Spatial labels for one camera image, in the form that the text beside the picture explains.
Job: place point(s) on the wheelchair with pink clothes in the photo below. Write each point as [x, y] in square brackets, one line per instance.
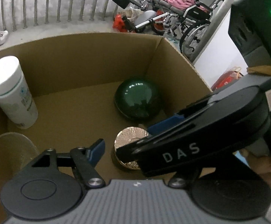
[183, 21]

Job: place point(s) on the white cylindrical bottle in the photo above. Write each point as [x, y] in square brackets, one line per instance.
[16, 100]

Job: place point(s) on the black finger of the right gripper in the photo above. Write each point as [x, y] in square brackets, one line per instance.
[203, 137]

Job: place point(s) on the red gift bag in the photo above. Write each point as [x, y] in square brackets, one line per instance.
[227, 77]

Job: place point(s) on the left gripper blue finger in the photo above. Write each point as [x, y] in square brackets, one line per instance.
[95, 152]

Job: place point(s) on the red plastic bag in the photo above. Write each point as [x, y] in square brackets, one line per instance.
[118, 24]

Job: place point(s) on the brown cardboard box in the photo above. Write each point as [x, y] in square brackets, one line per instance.
[73, 79]

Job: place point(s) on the gold ridged round tin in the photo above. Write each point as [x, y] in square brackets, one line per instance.
[125, 139]

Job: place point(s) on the dark green round bowl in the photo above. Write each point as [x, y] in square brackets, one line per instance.
[138, 99]

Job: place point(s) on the person's right hand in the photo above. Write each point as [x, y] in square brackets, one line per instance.
[260, 165]

